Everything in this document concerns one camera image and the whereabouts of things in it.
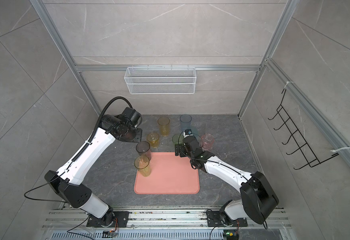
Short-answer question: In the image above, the pink short glass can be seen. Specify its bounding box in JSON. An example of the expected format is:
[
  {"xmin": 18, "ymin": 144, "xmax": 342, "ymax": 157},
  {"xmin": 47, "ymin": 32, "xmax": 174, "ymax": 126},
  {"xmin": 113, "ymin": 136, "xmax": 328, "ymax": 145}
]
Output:
[{"xmin": 202, "ymin": 134, "xmax": 215, "ymax": 151}]

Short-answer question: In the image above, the pink plastic tray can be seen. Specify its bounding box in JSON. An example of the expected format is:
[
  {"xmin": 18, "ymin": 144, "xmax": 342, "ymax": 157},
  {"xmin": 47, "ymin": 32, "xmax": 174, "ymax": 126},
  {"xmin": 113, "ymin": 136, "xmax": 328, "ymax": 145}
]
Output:
[{"xmin": 134, "ymin": 152, "xmax": 200, "ymax": 195}]

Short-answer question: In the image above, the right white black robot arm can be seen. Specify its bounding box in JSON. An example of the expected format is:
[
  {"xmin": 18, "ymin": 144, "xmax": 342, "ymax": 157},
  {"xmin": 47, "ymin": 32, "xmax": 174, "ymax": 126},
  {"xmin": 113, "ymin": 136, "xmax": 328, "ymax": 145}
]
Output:
[{"xmin": 175, "ymin": 129, "xmax": 280, "ymax": 229}]

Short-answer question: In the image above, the tall blue glass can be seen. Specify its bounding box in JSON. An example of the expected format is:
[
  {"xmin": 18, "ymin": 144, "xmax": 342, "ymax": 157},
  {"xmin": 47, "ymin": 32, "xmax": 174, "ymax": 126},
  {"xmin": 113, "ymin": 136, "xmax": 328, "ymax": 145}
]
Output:
[{"xmin": 180, "ymin": 114, "xmax": 192, "ymax": 131}]

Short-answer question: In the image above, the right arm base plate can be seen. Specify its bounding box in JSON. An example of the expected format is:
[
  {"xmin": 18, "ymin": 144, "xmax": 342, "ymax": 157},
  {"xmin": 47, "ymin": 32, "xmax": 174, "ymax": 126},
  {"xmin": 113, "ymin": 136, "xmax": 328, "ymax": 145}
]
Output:
[{"xmin": 206, "ymin": 209, "xmax": 248, "ymax": 228}]

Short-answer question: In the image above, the black wire hook rack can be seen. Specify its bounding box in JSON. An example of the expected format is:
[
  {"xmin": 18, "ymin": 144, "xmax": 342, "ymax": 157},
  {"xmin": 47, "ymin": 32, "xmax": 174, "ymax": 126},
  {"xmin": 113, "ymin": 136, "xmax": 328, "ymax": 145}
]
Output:
[{"xmin": 268, "ymin": 89, "xmax": 339, "ymax": 171}]

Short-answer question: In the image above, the short yellow glass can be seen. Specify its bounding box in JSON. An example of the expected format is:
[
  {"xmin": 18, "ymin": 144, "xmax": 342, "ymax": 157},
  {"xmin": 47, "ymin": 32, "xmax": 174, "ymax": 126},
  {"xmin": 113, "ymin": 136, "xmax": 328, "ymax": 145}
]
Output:
[{"xmin": 147, "ymin": 132, "xmax": 160, "ymax": 148}]

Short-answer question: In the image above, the white wire mesh basket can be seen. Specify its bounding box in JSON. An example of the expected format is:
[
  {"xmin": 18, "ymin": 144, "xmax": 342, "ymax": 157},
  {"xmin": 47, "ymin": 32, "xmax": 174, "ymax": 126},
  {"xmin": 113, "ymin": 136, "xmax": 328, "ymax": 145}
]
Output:
[{"xmin": 124, "ymin": 67, "xmax": 197, "ymax": 95}]

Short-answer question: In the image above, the tall yellow glass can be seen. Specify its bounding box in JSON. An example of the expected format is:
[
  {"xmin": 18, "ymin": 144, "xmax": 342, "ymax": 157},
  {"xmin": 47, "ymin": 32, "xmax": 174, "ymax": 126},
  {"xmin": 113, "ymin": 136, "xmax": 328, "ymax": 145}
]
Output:
[{"xmin": 157, "ymin": 116, "xmax": 170, "ymax": 137}]

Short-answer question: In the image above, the teal dimpled cup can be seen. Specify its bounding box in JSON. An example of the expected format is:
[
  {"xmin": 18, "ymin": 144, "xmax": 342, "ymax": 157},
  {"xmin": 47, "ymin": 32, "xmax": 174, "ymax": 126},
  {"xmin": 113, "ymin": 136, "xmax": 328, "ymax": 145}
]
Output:
[{"xmin": 190, "ymin": 126, "xmax": 199, "ymax": 136}]

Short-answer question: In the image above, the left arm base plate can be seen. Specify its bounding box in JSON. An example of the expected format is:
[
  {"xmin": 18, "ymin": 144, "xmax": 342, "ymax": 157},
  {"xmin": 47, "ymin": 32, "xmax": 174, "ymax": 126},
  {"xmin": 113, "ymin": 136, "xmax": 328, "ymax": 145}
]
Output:
[{"xmin": 87, "ymin": 211, "xmax": 130, "ymax": 228}]

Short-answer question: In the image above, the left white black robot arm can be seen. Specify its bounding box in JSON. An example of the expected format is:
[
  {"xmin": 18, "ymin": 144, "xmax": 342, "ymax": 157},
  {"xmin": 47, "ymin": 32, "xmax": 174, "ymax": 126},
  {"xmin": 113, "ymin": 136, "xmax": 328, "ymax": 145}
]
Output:
[{"xmin": 45, "ymin": 96, "xmax": 143, "ymax": 227}]

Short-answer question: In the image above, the dark grey tall glass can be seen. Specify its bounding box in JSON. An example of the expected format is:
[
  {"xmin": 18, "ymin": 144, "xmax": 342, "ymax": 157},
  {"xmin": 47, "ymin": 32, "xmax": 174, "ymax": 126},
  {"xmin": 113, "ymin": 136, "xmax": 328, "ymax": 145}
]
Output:
[{"xmin": 136, "ymin": 141, "xmax": 152, "ymax": 161}]

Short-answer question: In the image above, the short green glass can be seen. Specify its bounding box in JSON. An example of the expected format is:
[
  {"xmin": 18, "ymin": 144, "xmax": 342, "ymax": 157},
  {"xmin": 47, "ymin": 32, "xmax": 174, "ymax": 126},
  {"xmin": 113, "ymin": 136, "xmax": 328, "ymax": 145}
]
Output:
[{"xmin": 172, "ymin": 133, "xmax": 184, "ymax": 145}]

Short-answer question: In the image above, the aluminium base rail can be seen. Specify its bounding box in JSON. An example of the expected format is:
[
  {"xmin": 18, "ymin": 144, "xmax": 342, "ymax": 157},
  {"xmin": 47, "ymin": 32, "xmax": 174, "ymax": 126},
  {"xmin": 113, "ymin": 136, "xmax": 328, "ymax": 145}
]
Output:
[{"xmin": 41, "ymin": 208, "xmax": 293, "ymax": 230}]

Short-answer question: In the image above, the light green tall glass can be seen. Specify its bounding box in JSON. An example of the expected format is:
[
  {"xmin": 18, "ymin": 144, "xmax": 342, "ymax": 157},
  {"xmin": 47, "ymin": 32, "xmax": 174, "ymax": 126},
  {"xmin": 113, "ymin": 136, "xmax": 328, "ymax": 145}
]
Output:
[{"xmin": 134, "ymin": 156, "xmax": 151, "ymax": 177}]

